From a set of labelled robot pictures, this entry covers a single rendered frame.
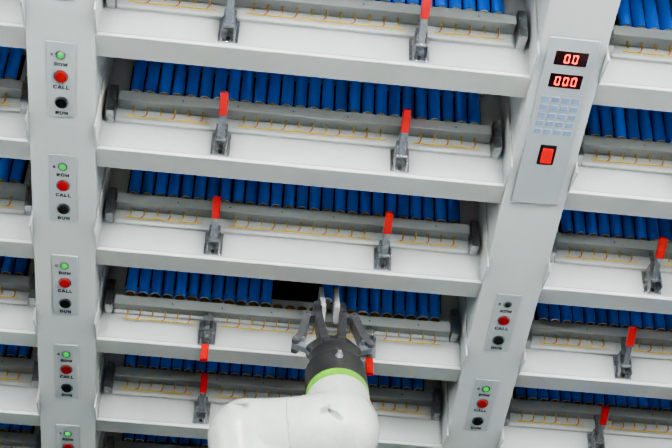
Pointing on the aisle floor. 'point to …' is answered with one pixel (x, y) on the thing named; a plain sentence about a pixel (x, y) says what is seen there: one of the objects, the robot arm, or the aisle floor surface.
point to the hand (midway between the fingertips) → (328, 305)
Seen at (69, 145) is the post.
